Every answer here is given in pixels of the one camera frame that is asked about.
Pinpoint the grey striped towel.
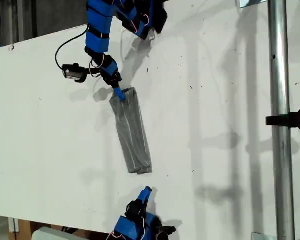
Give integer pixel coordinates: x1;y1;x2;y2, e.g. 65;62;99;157
109;87;154;175

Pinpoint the white object under table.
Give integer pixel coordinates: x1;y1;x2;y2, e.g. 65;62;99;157
31;226;66;240

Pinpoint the black clamp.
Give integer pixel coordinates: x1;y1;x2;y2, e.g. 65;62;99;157
265;106;300;133

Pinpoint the arm camera stalk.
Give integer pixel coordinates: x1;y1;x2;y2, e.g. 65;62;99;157
84;66;103;76

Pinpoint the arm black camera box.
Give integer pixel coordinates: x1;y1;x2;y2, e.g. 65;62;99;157
156;223;177;240
61;63;88;84

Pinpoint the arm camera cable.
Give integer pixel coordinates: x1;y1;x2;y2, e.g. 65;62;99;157
54;23;90;71

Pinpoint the steel post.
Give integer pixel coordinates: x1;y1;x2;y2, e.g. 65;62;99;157
267;0;296;240

